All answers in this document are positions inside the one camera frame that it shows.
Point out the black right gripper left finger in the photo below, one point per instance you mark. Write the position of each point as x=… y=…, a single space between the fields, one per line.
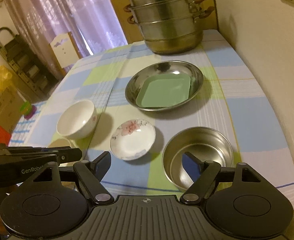
x=90 y=174

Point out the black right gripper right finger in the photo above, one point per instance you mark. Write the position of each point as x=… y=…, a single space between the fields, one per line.
x=203 y=175

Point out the small stainless steel bowl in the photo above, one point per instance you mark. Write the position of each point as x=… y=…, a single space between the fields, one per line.
x=203 y=142

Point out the small floral white saucer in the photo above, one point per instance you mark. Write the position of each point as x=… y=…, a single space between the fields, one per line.
x=132 y=139

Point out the blue grid patterned cloth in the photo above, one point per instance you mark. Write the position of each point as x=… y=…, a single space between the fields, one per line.
x=24 y=127

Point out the cardboard box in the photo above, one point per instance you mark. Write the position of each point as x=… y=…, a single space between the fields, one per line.
x=10 y=103

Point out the white ceramic floral bowl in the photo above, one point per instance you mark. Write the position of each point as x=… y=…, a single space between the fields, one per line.
x=78 y=121

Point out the green and purple cups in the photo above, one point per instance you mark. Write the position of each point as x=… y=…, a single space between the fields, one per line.
x=28 y=110

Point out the checkered pastel tablecloth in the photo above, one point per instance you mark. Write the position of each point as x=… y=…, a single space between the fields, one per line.
x=230 y=101

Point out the yellow plastic bag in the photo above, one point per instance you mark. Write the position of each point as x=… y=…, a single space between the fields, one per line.
x=5 y=78

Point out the green square plastic plate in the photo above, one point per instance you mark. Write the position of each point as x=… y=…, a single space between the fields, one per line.
x=164 y=90

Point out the large stainless steel basin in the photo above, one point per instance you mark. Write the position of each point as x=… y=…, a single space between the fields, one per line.
x=167 y=67

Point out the dark folding rack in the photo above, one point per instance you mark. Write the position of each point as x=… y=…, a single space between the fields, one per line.
x=27 y=65

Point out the white wooden chair back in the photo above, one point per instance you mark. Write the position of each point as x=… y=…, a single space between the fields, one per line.
x=65 y=50

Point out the purple lace curtain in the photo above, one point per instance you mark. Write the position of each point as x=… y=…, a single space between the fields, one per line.
x=93 y=24

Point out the stacked stainless steel steamer pot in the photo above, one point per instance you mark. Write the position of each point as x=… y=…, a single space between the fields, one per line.
x=169 y=26

